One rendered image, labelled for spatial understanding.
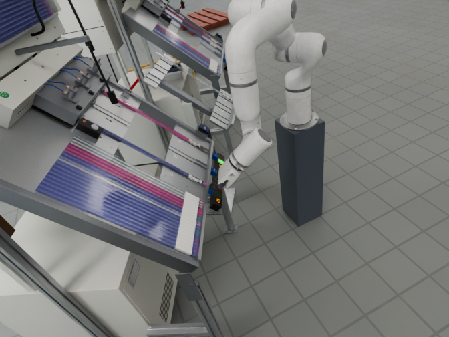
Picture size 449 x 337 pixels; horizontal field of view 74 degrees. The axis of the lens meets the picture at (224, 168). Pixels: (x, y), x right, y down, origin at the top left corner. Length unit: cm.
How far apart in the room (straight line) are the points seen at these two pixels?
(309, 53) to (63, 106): 94
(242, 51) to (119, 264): 88
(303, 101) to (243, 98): 54
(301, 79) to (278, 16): 47
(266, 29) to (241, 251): 131
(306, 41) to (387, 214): 120
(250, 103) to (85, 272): 88
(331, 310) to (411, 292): 40
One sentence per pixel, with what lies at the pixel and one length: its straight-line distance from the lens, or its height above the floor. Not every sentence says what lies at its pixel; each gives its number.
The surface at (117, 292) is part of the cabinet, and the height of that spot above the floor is 59.
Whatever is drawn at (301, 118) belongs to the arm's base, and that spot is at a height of 75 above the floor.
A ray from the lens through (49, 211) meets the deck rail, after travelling 94.
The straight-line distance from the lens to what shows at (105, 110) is 128.
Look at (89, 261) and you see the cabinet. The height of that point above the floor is 62.
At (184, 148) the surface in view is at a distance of 134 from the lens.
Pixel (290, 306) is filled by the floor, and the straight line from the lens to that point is 170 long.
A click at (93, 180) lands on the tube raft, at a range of 101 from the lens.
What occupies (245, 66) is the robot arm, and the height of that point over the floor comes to 120.
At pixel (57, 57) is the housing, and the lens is 128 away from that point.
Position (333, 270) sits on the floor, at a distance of 181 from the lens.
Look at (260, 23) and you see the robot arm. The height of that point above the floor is 129.
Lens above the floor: 155
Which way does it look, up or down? 39 degrees down
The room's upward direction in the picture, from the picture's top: 14 degrees counter-clockwise
